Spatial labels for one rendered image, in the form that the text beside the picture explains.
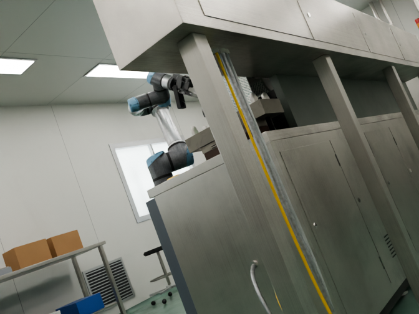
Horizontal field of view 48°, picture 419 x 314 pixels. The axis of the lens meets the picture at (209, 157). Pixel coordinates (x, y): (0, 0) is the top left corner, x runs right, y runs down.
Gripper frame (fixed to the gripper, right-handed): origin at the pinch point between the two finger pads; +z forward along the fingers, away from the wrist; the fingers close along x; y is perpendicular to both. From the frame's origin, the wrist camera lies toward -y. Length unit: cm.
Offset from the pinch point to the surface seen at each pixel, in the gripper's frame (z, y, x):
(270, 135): 54, 0, -31
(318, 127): 54, 0, 15
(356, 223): 82, -34, 11
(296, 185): 67, -15, -27
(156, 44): 45, 27, -90
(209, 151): 25.7, -15.8, -25.7
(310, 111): 49, 6, 13
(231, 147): 70, 6, -84
